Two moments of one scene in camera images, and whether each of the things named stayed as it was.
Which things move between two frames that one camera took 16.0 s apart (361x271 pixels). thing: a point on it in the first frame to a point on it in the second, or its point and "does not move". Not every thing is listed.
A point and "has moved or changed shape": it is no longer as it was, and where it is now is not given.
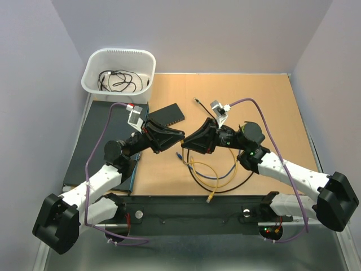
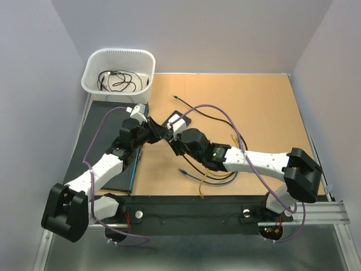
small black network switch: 167,116 has moved or changed shape
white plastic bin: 119,74 does not move
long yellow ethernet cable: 216,186 has moved or changed shape
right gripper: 202,141 to 175,144
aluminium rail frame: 290,247 does not move
